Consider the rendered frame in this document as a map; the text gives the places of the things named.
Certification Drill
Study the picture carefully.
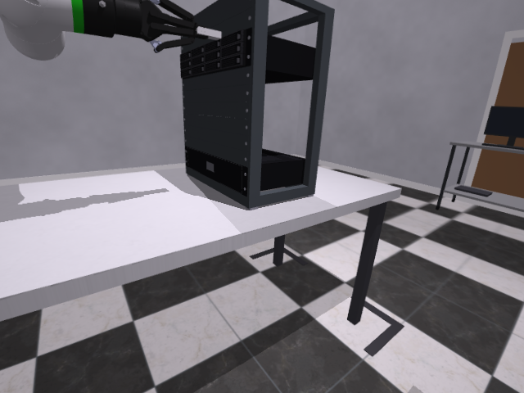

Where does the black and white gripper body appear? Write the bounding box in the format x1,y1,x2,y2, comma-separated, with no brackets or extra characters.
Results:
115,0,165,42

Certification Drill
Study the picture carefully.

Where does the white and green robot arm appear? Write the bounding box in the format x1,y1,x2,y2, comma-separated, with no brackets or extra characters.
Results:
0,0,116,61

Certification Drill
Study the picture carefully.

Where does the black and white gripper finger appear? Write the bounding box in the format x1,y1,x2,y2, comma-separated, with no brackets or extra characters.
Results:
149,22,222,53
149,0,222,35

